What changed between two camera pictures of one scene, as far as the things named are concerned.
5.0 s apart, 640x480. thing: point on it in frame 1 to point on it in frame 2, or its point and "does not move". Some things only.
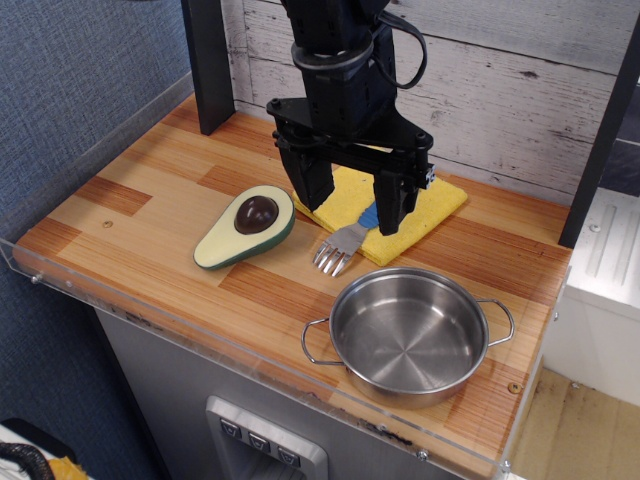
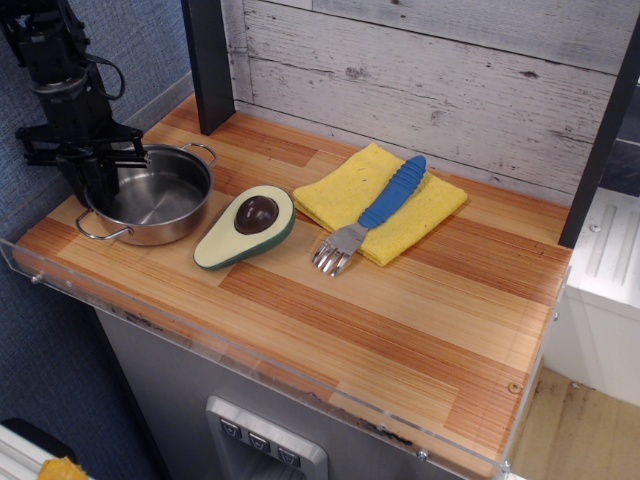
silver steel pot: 408,337 to 159,204
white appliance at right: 594,332 does not move
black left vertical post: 209,59 does not move
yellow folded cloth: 354,187 does not move
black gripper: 351,117 to 79,131
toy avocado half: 255,218 does not move
